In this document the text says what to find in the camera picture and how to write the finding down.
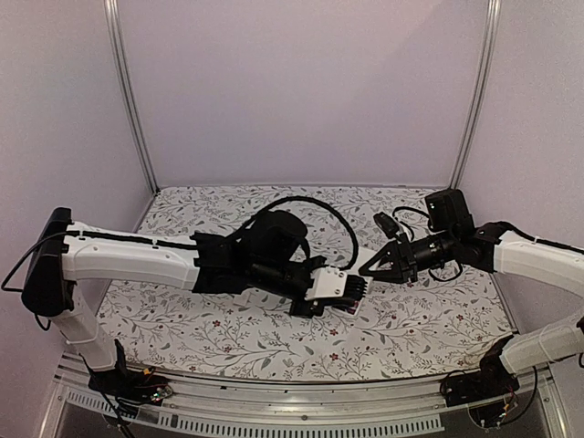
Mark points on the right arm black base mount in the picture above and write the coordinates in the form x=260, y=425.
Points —
x=489, y=381

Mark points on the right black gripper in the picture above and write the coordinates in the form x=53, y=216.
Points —
x=402, y=262

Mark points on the right aluminium frame post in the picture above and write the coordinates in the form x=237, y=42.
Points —
x=492, y=18

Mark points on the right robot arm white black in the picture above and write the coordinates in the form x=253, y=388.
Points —
x=495, y=247

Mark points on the left aluminium frame post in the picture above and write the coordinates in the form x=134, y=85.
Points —
x=112, y=15

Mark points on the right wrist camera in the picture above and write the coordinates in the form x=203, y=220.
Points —
x=391, y=227

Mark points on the aluminium frame post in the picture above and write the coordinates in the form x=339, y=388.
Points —
x=112, y=15
x=492, y=18

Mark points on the white battery cover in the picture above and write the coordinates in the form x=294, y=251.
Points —
x=245, y=300

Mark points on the white red remote control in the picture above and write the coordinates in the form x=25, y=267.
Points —
x=349, y=308

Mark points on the front aluminium rail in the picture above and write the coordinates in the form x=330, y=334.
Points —
x=216, y=406

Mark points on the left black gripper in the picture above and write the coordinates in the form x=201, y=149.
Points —
x=316, y=310

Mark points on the floral patterned table mat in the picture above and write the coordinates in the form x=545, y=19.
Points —
x=437, y=324

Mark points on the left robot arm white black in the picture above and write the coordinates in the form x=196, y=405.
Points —
x=268, y=251

